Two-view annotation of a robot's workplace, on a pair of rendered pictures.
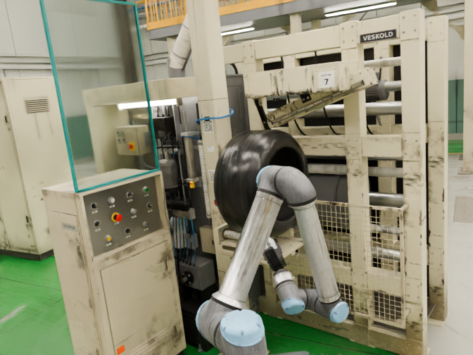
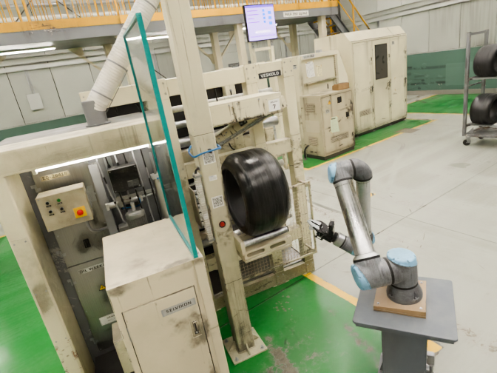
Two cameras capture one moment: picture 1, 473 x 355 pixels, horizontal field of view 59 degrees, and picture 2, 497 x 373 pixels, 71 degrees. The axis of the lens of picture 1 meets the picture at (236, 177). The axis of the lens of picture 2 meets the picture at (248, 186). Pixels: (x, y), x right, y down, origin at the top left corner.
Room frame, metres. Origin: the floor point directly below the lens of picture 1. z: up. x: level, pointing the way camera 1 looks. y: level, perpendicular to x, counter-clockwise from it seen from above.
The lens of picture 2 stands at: (1.21, 1.82, 2.00)
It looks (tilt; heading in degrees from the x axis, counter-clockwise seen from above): 19 degrees down; 299
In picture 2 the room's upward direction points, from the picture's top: 9 degrees counter-clockwise
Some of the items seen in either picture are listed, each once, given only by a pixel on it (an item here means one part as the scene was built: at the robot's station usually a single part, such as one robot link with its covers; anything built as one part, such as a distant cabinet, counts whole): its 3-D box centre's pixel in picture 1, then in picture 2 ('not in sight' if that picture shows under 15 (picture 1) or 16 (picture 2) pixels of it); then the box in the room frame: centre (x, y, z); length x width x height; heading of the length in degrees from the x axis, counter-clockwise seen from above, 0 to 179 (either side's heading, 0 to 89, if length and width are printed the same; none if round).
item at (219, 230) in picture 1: (238, 225); (232, 237); (2.41, 0.02, 0.90); 0.40 x 0.03 x 0.10; 140
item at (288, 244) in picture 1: (264, 246); (257, 242); (2.30, -0.12, 0.80); 0.37 x 0.36 x 0.02; 140
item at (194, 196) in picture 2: not in sight; (206, 203); (2.73, -0.20, 1.05); 0.20 x 0.15 x 0.30; 50
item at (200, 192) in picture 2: (207, 179); (204, 208); (2.48, 0.17, 1.19); 0.05 x 0.04 x 0.48; 140
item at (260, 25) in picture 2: not in sight; (260, 22); (3.73, -3.97, 2.60); 0.60 x 0.05 x 0.55; 61
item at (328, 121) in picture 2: not in sight; (328, 123); (3.04, -5.12, 0.62); 0.91 x 0.58 x 1.25; 61
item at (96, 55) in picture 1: (106, 93); (158, 140); (2.29, 0.64, 1.74); 0.55 x 0.02 x 0.95; 140
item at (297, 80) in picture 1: (298, 80); (237, 109); (2.44, -0.41, 1.71); 0.61 x 0.25 x 0.15; 50
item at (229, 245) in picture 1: (249, 248); (265, 245); (2.19, -0.03, 0.83); 0.36 x 0.09 x 0.06; 50
